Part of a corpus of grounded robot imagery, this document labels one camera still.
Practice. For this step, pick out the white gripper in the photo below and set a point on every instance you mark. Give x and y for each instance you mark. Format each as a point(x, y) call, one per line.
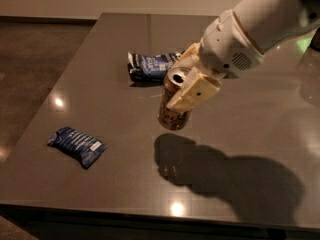
point(227, 47)

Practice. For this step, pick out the orange La Croix can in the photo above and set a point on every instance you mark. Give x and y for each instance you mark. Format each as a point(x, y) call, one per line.
point(172, 83)

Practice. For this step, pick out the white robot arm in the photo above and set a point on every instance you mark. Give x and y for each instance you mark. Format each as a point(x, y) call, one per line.
point(269, 22)

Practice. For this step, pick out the blue rxbar blueberry wrapper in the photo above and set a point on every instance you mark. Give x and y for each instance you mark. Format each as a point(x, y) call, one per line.
point(83, 147)

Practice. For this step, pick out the blue white chip bag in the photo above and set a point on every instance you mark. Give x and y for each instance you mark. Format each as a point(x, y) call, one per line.
point(145, 68)

